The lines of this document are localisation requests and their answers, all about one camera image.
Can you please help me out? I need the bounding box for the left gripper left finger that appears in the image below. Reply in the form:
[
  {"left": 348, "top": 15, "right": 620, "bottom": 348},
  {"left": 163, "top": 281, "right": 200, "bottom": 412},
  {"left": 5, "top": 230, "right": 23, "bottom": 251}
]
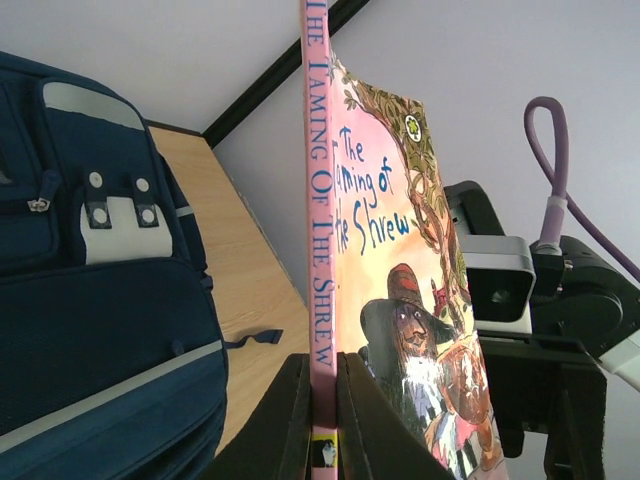
[{"left": 201, "top": 353, "right": 311, "bottom": 480}]

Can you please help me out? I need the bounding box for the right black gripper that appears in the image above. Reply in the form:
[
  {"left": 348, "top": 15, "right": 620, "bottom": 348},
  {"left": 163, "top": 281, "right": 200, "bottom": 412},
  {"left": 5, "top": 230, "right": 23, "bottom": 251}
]
[{"left": 479, "top": 331, "right": 607, "bottom": 480}]

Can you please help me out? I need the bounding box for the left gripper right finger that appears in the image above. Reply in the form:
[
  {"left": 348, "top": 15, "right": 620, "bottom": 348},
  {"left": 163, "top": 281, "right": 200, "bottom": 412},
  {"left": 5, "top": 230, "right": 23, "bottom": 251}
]
[{"left": 337, "top": 353, "right": 451, "bottom": 480}]

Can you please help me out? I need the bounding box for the pink illustrated book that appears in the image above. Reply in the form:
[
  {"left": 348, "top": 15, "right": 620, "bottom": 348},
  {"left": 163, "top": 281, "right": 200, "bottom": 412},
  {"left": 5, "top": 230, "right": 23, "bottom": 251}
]
[{"left": 300, "top": 1, "right": 507, "bottom": 479}]

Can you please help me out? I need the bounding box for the navy blue student backpack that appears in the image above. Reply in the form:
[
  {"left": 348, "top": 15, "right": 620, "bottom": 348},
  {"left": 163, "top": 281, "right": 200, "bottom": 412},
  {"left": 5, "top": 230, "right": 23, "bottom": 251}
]
[{"left": 0, "top": 49, "right": 284, "bottom": 480}]

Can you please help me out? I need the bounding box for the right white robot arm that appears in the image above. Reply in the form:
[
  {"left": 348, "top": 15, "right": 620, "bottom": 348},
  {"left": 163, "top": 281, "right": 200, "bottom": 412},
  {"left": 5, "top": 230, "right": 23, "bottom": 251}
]
[{"left": 480, "top": 236, "right": 639, "bottom": 479}]

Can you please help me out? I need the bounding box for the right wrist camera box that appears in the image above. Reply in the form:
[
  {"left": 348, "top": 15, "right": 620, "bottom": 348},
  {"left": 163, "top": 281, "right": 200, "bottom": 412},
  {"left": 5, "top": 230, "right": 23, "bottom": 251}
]
[{"left": 445, "top": 180, "right": 536, "bottom": 335}]

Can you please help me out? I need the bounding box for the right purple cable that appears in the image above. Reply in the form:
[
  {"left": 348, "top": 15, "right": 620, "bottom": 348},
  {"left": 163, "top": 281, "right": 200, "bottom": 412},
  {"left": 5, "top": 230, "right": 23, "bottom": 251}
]
[{"left": 523, "top": 96, "right": 640, "bottom": 281}]

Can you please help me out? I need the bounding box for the black aluminium frame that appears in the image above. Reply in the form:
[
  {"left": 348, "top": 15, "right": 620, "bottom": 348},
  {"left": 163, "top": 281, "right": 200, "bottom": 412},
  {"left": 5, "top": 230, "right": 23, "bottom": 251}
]
[{"left": 202, "top": 0, "right": 374, "bottom": 149}]

